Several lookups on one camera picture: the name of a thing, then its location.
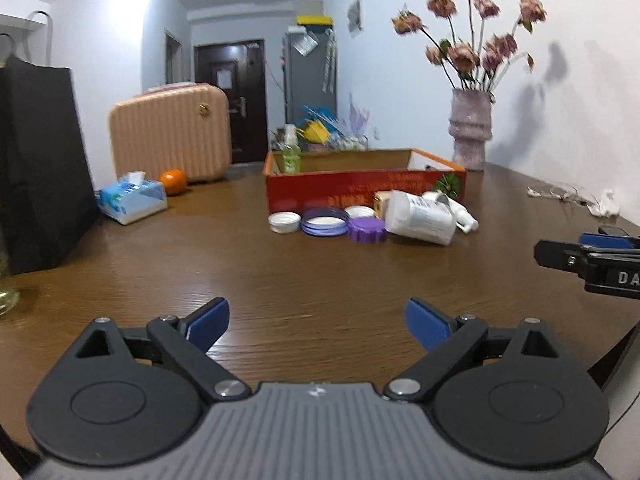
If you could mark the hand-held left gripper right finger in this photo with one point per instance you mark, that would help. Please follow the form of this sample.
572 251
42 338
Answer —
425 322

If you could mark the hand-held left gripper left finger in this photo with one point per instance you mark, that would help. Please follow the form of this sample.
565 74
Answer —
210 322

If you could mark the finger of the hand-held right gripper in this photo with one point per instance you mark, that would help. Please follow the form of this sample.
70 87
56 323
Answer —
605 240
555 255

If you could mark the small white spray bottle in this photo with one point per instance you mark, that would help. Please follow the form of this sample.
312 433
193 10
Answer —
462 217

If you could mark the large white bottle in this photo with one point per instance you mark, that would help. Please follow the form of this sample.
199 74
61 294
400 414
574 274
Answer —
420 217

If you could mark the purple ridged lid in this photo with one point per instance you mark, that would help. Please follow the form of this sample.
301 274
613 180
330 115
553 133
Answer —
367 230

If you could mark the white jar lid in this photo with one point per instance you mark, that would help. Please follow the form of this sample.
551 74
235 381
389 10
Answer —
285 222

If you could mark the small white lid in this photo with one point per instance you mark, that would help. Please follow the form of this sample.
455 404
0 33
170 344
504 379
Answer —
359 211

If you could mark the blue rimmed lid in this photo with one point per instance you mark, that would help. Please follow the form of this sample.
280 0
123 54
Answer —
325 221

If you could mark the red cardboard box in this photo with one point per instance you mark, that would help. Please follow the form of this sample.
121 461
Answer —
325 187

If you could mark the small beige box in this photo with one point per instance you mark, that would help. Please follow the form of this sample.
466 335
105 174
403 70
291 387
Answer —
382 204

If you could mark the blue tissue box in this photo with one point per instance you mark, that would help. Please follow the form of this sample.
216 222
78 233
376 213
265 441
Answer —
130 202

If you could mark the orange fruit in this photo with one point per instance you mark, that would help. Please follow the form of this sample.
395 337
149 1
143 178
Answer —
173 182

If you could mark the green spray bottle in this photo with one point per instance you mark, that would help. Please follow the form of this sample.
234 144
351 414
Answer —
291 157

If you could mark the pink ribbed suitcase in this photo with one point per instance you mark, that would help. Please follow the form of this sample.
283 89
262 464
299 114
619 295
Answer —
170 130

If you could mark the clear glass bottle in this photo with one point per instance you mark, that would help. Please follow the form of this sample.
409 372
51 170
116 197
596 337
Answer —
7 300

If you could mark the colourful clutter pile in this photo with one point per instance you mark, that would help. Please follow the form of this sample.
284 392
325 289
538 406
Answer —
320 130

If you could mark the black paper bag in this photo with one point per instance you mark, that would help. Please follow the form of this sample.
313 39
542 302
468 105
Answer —
40 160

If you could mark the dark brown door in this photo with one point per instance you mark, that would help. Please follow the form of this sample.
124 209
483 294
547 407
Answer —
250 85

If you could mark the white door notice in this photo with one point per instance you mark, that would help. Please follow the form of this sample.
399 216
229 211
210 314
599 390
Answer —
223 78

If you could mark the grey refrigerator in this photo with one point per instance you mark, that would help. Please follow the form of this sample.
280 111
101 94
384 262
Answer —
310 85

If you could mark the grey interior door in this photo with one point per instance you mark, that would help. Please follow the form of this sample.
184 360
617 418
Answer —
172 57

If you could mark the white paper sheet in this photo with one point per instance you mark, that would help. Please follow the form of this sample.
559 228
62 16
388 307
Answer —
305 42

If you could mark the yellow box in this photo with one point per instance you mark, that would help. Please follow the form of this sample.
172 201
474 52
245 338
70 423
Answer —
314 21

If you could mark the wall poster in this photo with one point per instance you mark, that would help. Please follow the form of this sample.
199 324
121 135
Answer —
355 15

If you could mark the white wall shelf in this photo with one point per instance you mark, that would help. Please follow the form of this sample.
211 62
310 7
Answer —
15 22

